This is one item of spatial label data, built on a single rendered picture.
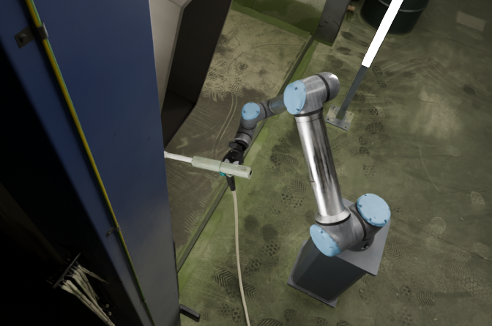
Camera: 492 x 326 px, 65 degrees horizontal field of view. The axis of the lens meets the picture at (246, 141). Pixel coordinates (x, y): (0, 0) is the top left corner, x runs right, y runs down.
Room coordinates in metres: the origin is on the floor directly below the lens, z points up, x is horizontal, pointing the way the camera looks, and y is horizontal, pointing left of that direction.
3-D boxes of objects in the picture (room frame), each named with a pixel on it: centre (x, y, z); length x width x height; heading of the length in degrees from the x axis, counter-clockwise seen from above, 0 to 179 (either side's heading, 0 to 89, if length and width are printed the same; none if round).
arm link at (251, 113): (1.31, 0.00, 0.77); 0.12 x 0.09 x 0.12; 129
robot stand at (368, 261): (0.83, -0.59, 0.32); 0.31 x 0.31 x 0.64; 74
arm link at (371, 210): (0.83, -0.58, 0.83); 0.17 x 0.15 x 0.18; 129
